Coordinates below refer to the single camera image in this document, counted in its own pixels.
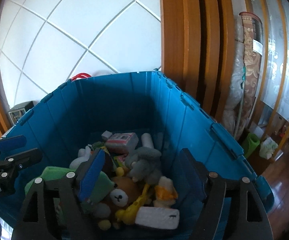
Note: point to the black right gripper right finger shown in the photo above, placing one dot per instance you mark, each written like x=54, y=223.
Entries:
x=247, y=217

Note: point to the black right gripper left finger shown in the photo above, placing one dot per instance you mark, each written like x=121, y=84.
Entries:
x=38, y=216

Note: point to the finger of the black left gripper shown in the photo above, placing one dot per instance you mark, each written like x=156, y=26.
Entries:
x=8, y=144
x=18, y=162

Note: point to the green dinosaur plush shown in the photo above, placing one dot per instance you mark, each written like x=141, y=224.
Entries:
x=102, y=188

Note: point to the dark green gift box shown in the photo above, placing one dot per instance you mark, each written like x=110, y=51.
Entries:
x=19, y=110

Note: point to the blue plastic crate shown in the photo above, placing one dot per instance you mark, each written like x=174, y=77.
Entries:
x=78, y=112

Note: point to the white rabbit plush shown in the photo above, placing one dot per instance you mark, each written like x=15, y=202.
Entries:
x=83, y=155

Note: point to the yellow giraffe plush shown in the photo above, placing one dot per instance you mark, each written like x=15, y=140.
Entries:
x=128, y=214

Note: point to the brown bear plush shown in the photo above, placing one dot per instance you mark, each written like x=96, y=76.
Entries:
x=125, y=192

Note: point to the small yellow white duck plush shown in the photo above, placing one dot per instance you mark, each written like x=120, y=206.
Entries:
x=165, y=192

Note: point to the pink white medicine box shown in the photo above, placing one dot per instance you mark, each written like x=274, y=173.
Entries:
x=122, y=143

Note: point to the grey elephant plush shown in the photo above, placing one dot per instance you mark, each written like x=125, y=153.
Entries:
x=144, y=164

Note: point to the red plastic toy case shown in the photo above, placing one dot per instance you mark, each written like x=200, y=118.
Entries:
x=80, y=76

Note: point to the rolled patterned carpet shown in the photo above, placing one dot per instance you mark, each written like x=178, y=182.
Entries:
x=245, y=76

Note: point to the wooden door frame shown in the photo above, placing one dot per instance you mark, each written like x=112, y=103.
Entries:
x=198, y=49

